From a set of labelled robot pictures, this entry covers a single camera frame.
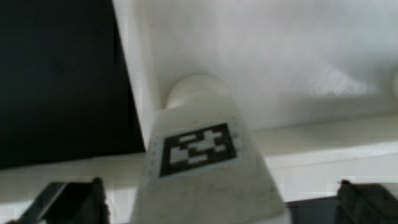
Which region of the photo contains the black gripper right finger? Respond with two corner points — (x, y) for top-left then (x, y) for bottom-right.
(335, 180), (398, 224)

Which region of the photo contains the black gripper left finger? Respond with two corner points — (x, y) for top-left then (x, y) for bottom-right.
(6, 177), (111, 224)

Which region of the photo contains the white square tabletop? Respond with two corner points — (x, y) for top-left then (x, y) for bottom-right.
(113, 0), (398, 159)

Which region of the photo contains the white U-shaped fence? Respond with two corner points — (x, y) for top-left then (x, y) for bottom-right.
(0, 141), (398, 224)

